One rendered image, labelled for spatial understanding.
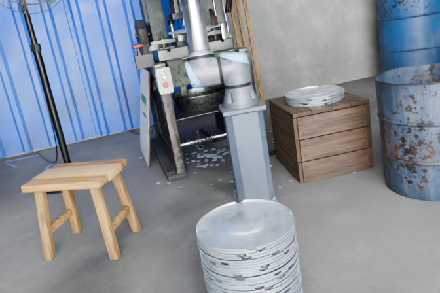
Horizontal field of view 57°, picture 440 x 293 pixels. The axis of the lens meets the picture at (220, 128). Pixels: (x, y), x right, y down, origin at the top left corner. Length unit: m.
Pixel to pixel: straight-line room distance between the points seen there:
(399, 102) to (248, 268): 0.91
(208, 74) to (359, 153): 0.85
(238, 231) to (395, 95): 0.86
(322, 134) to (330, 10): 2.39
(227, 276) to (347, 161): 1.07
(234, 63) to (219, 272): 0.86
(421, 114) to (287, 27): 2.48
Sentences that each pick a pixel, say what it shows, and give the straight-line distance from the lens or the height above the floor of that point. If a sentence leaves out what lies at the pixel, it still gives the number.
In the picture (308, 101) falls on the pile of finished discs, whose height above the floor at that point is 0.38.
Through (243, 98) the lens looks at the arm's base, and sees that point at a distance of 1.69.
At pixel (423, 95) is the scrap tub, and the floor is 0.44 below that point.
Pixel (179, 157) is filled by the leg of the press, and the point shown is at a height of 0.12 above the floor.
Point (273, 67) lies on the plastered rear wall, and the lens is 3.93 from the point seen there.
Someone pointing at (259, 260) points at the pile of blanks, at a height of 0.19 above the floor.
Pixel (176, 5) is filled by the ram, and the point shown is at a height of 0.93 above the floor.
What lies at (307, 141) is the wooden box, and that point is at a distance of 1.94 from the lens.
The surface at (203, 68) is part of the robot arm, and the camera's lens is 1.67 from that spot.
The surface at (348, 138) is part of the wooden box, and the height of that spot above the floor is 0.18.
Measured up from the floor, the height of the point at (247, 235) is 0.24.
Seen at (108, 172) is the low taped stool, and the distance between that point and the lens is 1.60.
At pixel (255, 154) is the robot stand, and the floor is 0.24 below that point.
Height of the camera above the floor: 0.82
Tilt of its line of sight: 15 degrees down
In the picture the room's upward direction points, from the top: 9 degrees counter-clockwise
